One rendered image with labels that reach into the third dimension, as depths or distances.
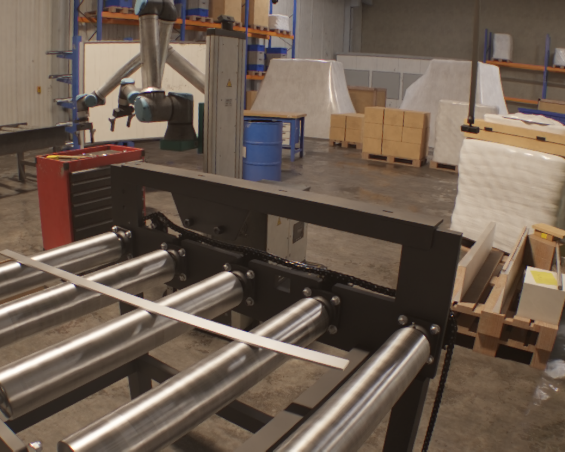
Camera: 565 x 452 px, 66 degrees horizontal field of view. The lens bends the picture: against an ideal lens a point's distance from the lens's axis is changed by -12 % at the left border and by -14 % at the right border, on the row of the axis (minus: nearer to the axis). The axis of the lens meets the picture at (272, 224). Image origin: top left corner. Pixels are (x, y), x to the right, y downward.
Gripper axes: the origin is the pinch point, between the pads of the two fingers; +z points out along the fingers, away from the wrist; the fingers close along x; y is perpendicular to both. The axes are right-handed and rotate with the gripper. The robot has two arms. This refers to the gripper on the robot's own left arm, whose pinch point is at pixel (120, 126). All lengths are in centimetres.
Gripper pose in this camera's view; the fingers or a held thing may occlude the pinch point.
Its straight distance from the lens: 329.6
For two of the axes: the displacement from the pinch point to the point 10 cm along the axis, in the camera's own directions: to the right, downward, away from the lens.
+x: -6.1, 3.2, -7.3
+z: -2.9, 7.7, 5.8
